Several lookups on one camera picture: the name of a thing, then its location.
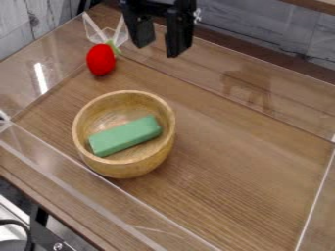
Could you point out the red plush fruit green stem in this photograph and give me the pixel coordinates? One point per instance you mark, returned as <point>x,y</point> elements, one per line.
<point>101,58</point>

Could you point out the clear acrylic tray walls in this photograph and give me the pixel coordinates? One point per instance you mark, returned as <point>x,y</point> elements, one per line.
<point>247,183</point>

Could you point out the black metal table frame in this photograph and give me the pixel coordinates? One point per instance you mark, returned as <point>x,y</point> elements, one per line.
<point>43,236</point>

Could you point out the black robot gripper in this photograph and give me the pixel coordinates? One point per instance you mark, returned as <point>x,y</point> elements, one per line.
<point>182,13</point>

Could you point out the green rectangular block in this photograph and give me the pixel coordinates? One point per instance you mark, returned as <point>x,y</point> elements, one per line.
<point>124,136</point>

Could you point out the wooden bowl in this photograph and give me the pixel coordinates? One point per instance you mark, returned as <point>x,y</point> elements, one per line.
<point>115,109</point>

